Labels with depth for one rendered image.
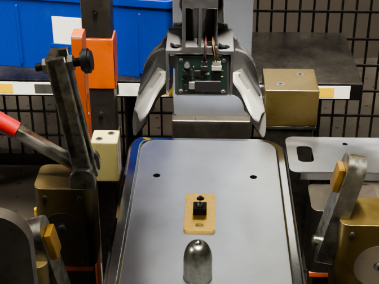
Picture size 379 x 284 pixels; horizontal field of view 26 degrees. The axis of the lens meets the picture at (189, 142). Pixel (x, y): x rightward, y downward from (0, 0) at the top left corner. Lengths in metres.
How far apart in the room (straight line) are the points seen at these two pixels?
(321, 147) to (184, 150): 0.20
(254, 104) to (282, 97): 0.28
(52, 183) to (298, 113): 0.41
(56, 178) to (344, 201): 0.35
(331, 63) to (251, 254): 0.51
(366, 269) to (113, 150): 0.35
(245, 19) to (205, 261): 0.43
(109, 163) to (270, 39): 0.50
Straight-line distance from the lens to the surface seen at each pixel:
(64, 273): 0.89
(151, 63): 0.92
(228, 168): 1.12
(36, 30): 1.34
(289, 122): 1.23
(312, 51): 1.43
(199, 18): 0.83
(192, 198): 1.05
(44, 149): 0.99
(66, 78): 0.93
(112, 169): 1.08
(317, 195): 1.11
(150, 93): 0.93
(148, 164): 1.13
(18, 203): 1.63
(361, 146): 1.20
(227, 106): 1.25
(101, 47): 1.24
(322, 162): 1.15
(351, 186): 0.93
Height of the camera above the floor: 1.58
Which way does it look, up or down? 29 degrees down
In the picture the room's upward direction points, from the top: straight up
